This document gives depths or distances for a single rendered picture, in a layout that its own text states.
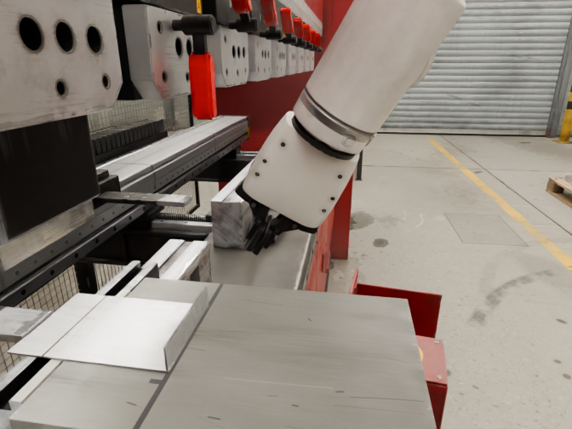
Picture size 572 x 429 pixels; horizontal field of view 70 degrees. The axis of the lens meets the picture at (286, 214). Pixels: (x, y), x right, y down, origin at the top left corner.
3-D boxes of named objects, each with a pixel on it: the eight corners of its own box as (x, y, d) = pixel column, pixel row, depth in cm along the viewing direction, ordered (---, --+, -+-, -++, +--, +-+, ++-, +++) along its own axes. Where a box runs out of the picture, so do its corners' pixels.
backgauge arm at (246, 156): (277, 185, 165) (277, 151, 160) (131, 178, 174) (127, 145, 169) (281, 180, 172) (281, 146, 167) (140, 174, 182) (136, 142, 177)
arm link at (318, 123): (378, 117, 44) (363, 140, 46) (308, 76, 43) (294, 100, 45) (383, 147, 37) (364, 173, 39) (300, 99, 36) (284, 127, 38)
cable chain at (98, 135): (80, 162, 90) (77, 144, 89) (57, 161, 91) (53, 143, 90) (164, 131, 131) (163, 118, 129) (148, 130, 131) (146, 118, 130)
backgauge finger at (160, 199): (174, 224, 60) (170, 191, 58) (15, 214, 63) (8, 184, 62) (202, 198, 71) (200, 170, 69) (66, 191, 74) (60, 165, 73)
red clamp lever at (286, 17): (292, 5, 85) (296, 39, 94) (273, 5, 85) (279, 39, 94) (291, 12, 84) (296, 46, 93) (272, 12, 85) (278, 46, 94)
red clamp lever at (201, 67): (216, 121, 41) (209, 13, 37) (177, 120, 41) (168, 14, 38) (221, 118, 42) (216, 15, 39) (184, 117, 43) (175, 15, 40)
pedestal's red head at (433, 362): (437, 447, 62) (454, 351, 55) (334, 423, 66) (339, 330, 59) (431, 360, 80) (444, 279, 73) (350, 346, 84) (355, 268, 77)
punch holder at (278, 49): (275, 77, 92) (275, -4, 86) (239, 77, 93) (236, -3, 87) (285, 76, 106) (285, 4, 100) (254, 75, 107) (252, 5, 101)
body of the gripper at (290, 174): (371, 136, 45) (319, 208, 51) (291, 89, 44) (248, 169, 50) (374, 166, 39) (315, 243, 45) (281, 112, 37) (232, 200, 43)
